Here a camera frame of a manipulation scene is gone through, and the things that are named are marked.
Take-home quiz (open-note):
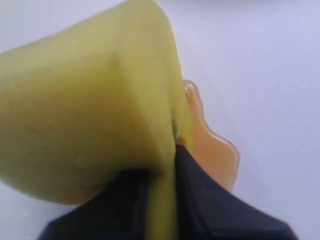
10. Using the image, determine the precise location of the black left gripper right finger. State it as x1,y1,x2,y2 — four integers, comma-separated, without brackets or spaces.
175,145,297,240

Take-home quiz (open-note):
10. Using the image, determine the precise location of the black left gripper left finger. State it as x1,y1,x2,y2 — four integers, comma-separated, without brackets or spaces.
38,170,149,240

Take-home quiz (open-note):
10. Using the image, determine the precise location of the yellow sponge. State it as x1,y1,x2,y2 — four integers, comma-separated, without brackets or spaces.
0,0,193,240

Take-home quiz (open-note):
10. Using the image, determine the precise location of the brown liquid spill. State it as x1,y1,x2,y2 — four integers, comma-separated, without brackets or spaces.
184,80,240,192

